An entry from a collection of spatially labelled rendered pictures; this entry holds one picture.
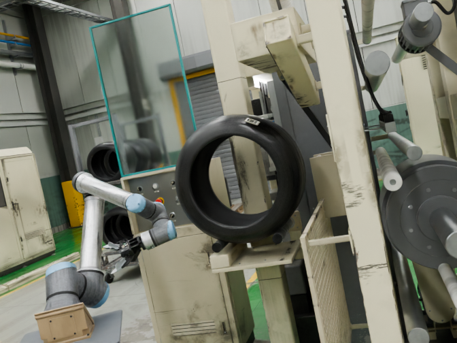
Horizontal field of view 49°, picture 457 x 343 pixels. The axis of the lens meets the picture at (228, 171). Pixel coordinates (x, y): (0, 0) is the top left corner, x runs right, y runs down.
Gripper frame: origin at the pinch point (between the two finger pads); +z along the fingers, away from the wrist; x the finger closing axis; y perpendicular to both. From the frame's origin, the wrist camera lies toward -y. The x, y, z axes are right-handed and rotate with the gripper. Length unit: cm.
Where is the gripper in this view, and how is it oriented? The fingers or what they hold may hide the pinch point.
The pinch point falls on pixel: (107, 260)
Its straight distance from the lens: 259.4
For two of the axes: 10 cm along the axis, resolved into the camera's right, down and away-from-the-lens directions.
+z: -9.1, 4.0, -0.9
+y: -1.3, -5.0, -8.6
